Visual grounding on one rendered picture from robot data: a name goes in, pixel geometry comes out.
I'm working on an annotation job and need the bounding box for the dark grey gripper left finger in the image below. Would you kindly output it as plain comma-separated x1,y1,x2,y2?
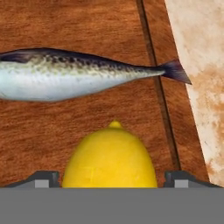
4,171,60,189

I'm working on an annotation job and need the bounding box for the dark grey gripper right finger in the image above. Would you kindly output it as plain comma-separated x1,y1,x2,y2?
163,170,221,189

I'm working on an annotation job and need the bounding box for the yellow lemon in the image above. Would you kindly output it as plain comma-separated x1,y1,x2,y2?
61,120,158,189

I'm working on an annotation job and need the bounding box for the brown wooden cutting board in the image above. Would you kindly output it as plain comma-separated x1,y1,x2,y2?
0,0,210,189

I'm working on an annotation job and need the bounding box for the silver speckled fish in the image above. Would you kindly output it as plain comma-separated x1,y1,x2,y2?
0,47,193,102

